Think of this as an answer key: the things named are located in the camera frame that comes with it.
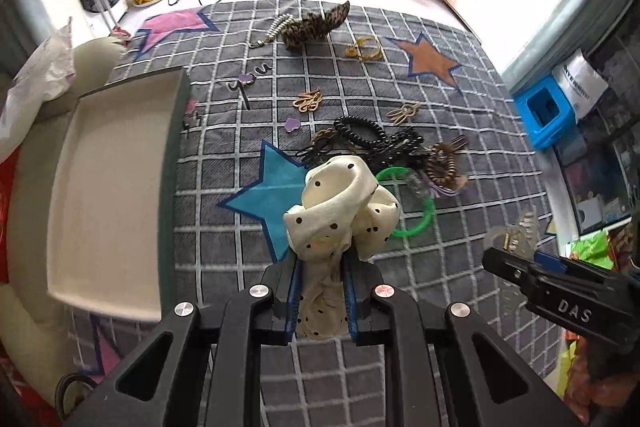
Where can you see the white plastic bag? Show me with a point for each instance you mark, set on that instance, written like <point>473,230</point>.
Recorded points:
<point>45,76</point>

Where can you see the green plastic bangle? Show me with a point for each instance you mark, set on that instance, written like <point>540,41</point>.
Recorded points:
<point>419,193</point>

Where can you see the gold hair claw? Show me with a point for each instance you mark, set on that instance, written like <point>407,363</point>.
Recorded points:
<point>365,49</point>

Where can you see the gold flower hair clip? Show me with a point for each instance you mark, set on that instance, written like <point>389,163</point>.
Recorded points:
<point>308,102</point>

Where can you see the clear plastic hair claw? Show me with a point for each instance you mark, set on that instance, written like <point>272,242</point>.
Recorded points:
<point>520,239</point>

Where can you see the purple heart clip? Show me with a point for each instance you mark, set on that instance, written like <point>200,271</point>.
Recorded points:
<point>291,124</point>

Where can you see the black hairpin with purple charm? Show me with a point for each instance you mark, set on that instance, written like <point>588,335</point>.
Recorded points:
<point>246,80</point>

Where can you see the shallow beige tray box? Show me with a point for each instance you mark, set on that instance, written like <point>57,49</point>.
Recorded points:
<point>109,239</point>

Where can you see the leopard print scrunchie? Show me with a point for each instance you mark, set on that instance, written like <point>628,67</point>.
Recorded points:
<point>313,26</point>

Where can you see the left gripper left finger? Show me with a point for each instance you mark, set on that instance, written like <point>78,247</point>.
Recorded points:
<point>278,323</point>

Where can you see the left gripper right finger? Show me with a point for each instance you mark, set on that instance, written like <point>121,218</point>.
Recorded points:
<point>366,324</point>

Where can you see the gold bunny hair clip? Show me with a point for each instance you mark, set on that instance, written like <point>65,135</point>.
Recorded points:
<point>400,115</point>

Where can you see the blue plastic stool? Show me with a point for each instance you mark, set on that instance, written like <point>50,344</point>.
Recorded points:
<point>545,112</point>

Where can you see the small black hairpins with pink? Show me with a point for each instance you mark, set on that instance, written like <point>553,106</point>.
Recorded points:
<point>192,119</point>

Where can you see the cream polka dot scrunchie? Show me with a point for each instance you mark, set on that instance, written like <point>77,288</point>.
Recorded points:
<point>343,206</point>

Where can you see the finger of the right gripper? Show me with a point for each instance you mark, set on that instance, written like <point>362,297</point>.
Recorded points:
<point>516,270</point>

